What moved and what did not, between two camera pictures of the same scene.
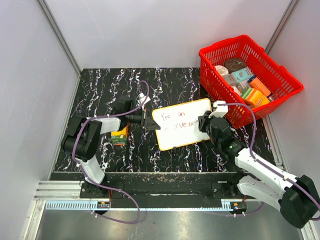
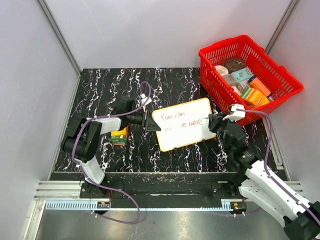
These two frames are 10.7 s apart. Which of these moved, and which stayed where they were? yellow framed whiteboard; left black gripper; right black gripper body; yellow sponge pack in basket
Moved: right black gripper body
Stayed: yellow sponge pack in basket; left black gripper; yellow framed whiteboard
